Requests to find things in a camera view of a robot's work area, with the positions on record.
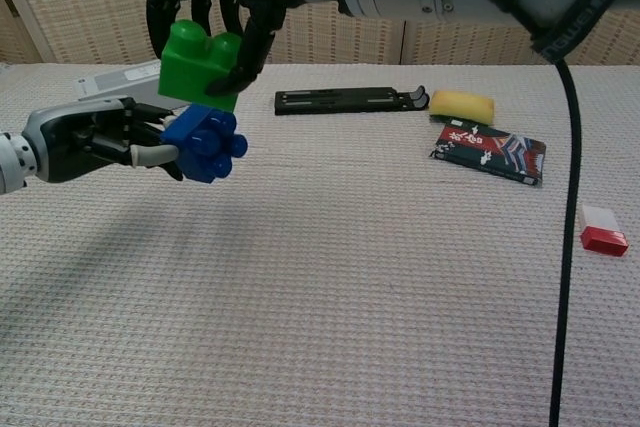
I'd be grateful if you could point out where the green toy brick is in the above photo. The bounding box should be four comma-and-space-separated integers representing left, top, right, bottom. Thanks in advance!
156, 18, 246, 114

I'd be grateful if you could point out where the yellow sponge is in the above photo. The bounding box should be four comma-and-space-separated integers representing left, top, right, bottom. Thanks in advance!
428, 90, 497, 127

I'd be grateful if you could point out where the black strap with lettering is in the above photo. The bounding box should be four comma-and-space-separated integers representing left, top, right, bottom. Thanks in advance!
528, 0, 640, 66

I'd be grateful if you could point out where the blue toy brick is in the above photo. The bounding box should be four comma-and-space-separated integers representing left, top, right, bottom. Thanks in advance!
160, 103, 250, 185

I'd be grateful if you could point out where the long grey cardboard box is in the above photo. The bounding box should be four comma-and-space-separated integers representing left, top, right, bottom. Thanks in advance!
74, 58, 177, 111

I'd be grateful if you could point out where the thick black cable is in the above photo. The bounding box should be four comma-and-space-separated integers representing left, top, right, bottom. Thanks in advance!
459, 0, 583, 427

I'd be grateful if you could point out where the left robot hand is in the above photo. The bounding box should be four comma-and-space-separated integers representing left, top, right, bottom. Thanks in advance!
20, 96, 189, 185

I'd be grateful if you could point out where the dark printed flat box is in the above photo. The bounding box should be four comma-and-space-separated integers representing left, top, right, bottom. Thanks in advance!
428, 117, 548, 188

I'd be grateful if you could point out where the small red and white box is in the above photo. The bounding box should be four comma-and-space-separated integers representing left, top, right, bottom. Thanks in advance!
577, 203, 630, 260

